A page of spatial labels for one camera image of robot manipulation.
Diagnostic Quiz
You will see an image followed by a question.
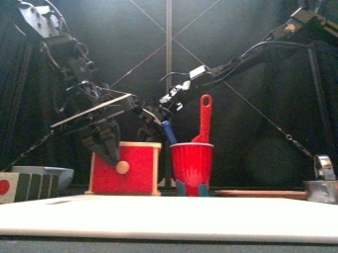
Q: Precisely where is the red drawer with wooden knob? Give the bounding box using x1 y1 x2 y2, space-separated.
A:
91 145 156 195

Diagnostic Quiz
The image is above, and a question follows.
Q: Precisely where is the wooden drawer box with slot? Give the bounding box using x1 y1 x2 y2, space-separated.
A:
84 140 163 198

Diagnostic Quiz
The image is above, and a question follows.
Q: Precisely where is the red plastic spatula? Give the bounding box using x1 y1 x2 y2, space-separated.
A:
190 94 214 144

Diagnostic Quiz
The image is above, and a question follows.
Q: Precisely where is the grey-blue plastic bowl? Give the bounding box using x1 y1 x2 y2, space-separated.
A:
11 165 75 196

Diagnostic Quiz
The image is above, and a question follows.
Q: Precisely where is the red plastic cup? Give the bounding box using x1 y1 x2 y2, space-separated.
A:
168 141 215 198

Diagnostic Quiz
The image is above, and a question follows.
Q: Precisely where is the white plastic cutting board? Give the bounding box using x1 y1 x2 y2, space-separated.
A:
0 194 338 246

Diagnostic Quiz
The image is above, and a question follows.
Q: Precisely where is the brown wooden board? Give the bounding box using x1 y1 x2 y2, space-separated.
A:
214 189 308 201

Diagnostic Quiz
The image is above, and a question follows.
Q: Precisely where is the thin steel brace wire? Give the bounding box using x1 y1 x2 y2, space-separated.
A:
108 0 222 88
128 0 314 158

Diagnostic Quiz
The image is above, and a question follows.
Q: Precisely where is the grey metal frame pole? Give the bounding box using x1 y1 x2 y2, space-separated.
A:
164 0 174 189

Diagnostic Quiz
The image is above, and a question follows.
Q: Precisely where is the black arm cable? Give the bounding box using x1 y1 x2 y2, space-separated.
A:
236 39 338 65

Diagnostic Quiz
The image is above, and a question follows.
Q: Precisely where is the metal clamp bracket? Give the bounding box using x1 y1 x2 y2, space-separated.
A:
302 154 338 205

